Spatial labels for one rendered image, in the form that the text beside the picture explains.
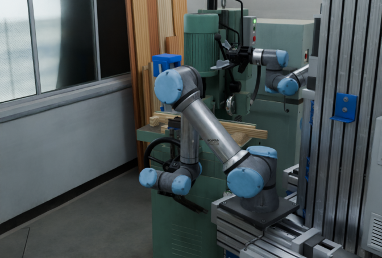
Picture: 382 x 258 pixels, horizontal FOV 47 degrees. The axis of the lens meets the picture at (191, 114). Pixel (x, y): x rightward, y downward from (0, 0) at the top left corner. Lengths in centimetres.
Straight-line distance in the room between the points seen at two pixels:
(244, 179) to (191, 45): 91
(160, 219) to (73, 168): 131
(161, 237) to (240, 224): 86
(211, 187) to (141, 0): 203
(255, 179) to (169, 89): 42
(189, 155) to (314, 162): 48
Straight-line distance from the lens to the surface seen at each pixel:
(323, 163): 169
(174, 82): 152
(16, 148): 324
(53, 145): 344
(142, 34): 382
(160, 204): 246
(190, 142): 174
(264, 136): 223
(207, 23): 218
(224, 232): 186
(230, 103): 235
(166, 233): 252
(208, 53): 221
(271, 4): 461
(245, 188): 153
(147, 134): 235
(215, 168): 221
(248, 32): 246
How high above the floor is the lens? 161
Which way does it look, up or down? 16 degrees down
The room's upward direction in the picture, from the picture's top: straight up
